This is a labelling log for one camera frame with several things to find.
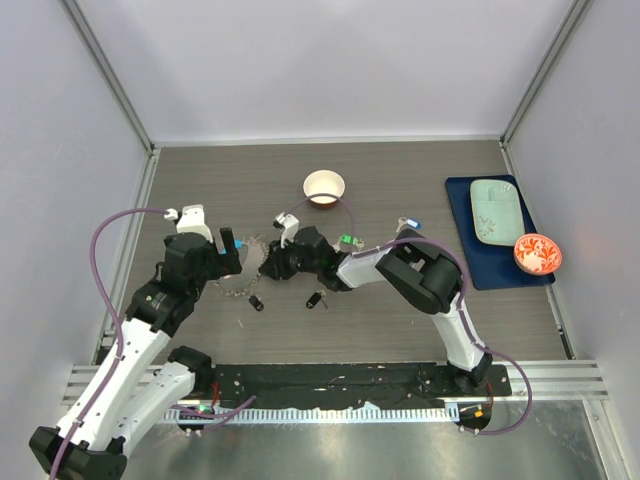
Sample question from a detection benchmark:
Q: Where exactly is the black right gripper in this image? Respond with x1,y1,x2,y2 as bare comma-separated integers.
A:
260,235,321,282

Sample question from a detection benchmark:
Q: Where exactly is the black tag key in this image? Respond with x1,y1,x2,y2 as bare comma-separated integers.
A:
305,290,328,309
249,295,264,312

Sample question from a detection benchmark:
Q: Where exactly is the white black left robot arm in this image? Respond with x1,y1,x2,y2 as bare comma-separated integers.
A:
29,228,242,479

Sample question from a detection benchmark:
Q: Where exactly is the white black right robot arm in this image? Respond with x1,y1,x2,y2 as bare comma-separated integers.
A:
259,226,493,395

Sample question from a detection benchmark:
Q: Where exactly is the green tag key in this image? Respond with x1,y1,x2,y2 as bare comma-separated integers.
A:
333,234,364,252

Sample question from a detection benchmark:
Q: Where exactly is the black tag key on organizer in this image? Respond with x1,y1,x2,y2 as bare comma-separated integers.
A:
249,295,264,312

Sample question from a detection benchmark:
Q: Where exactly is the red bowl white inside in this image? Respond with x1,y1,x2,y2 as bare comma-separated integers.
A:
303,170,346,209

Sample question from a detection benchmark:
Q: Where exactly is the blue tag key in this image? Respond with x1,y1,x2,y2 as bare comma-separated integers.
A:
396,217,421,233

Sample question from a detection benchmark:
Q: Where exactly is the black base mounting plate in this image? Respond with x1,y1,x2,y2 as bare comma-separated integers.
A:
188,362,512,410

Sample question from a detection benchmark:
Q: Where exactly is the pale green rectangular plate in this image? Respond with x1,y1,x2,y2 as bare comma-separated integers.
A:
470,179,525,247

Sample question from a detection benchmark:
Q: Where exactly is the orange white patterned bowl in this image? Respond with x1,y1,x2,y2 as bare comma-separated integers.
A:
513,233,563,276

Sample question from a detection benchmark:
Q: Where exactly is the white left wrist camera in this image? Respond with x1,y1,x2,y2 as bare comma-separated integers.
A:
176,204,212,241

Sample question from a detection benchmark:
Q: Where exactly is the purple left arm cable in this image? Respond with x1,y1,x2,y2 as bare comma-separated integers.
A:
49,207,256,480

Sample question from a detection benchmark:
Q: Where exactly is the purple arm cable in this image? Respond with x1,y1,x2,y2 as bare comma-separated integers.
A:
287,194,534,437
49,207,256,480

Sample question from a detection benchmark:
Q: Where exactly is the perforated cable duct strip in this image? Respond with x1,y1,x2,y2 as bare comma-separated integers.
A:
159,402,461,425

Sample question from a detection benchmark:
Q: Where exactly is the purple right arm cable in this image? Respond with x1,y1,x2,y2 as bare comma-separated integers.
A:
287,194,534,437

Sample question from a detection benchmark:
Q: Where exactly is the aluminium frame rail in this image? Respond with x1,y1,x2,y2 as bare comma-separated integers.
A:
58,0,155,156

